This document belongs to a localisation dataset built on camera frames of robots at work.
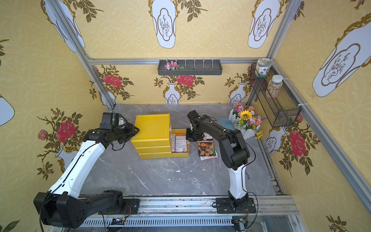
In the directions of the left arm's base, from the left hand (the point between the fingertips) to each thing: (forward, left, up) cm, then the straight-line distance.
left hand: (132, 131), depth 80 cm
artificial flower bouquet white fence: (+6, -65, -1) cm, 66 cm away
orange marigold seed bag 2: (-3, -42, -18) cm, 46 cm away
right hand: (+5, -34, -15) cm, 38 cm away
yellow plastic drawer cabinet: (-6, -13, +2) cm, 15 cm away
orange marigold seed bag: (+3, -25, -20) cm, 32 cm away
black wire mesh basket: (+10, -83, +9) cm, 84 cm away
